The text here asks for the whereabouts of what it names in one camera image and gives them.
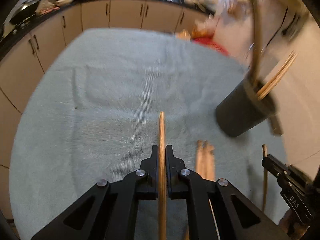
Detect worn wooden chopstick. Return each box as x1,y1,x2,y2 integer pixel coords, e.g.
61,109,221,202
262,144,268,212

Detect beige lower kitchen cabinets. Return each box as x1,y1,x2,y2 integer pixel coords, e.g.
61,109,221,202
0,0,216,221

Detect dark round utensil holder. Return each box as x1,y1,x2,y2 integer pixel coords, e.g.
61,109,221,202
215,78,277,137

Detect light blue towel mat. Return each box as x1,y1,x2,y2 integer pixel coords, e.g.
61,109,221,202
9,29,287,239

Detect red plastic bowl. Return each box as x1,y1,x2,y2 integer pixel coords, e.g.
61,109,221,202
193,37,229,56

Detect plastic bag on counter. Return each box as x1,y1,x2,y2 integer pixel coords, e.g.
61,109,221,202
191,18,218,39

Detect white dish on counter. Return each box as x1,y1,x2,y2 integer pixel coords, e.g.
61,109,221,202
56,0,74,7

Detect black wok on stove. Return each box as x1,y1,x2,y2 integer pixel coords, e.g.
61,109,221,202
9,0,40,25

